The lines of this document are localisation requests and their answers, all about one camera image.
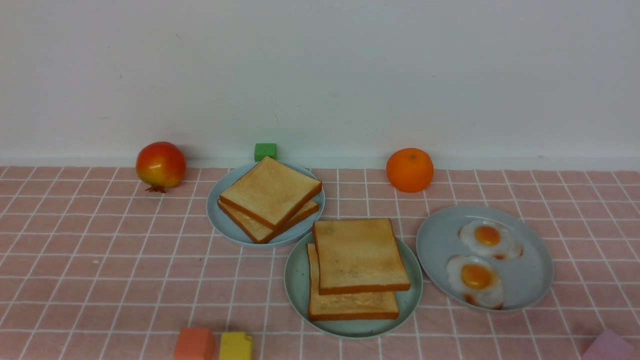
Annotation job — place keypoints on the toast slice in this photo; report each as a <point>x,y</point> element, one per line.
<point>271,193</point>
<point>360,306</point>
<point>259,233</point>
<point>358,256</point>

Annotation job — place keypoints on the green cube block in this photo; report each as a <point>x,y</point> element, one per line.
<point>264,150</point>

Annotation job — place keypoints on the orange mandarin fruit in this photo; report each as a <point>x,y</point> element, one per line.
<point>410,170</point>

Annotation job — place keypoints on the teal green centre plate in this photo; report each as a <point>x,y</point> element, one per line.
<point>297,287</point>

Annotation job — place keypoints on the light blue bread plate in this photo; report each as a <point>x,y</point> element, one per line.
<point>226,227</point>

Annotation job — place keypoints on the red yellow pomegranate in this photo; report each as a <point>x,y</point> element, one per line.
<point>161,165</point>

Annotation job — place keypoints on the rear fried egg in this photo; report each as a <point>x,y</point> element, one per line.
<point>490,239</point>

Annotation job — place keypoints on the fried egg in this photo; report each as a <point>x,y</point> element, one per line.
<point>490,239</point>
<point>476,281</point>

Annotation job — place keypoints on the yellow foam block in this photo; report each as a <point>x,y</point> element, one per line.
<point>236,346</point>

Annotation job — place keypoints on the front fried egg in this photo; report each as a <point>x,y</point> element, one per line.
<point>476,281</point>

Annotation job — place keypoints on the orange foam block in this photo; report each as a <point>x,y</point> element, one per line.
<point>194,343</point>

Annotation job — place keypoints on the grey blue egg plate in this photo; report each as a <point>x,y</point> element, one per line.
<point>525,280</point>

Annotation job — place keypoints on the pink foam block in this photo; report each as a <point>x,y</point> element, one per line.
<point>609,346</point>

